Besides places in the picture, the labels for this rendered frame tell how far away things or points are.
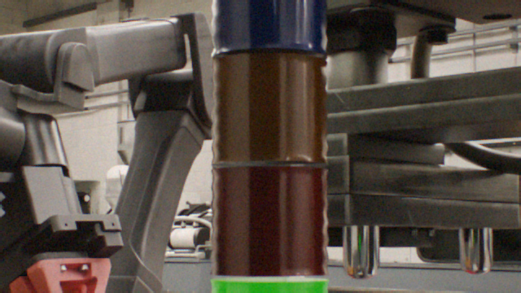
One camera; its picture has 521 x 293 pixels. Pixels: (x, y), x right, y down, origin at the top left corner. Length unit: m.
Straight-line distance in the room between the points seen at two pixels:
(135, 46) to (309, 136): 0.69
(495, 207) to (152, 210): 0.45
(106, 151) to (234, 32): 11.37
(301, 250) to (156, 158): 0.74
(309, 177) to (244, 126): 0.03
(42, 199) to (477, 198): 0.35
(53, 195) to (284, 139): 0.53
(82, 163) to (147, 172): 11.12
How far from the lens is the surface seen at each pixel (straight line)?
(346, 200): 0.53
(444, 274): 6.05
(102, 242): 0.83
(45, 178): 0.84
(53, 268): 0.82
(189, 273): 7.57
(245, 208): 0.31
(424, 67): 0.70
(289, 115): 0.32
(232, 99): 0.32
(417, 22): 0.62
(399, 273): 6.24
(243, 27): 0.32
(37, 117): 0.87
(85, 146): 12.13
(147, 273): 0.99
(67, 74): 0.86
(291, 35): 0.32
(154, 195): 1.02
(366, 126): 0.57
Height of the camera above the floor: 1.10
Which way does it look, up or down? 5 degrees up
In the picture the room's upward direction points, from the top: straight up
